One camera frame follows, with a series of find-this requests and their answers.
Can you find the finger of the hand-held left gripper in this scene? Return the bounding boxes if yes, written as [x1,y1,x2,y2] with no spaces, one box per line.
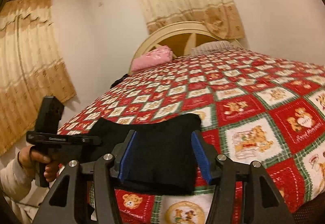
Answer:
[63,133,102,146]

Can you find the black pants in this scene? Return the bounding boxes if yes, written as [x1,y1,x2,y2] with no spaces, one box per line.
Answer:
[88,114,202,195]

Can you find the person's left hand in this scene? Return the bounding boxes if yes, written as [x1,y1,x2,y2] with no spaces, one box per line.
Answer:
[18,145,61,184]

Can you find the pink pillow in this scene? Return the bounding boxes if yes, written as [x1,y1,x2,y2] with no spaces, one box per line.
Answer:
[131,45,177,72]

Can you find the person's left forearm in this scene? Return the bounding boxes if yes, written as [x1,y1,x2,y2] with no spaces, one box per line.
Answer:
[0,159,51,224]

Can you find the dark cloth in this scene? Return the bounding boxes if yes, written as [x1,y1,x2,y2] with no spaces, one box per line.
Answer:
[110,74,127,87]

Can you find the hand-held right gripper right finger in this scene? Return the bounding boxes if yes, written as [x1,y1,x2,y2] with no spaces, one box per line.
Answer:
[190,130,295,224]

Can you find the striped pillow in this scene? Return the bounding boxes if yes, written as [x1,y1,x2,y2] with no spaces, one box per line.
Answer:
[191,41,233,56]

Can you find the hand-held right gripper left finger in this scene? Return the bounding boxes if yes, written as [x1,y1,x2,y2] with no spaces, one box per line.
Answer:
[33,130,138,224]

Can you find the bed with red patchwork cover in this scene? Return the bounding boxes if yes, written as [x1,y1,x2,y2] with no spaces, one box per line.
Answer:
[57,46,325,224]

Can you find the beige wooden bed headboard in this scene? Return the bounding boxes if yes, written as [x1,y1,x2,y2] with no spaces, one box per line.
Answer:
[128,22,242,75]

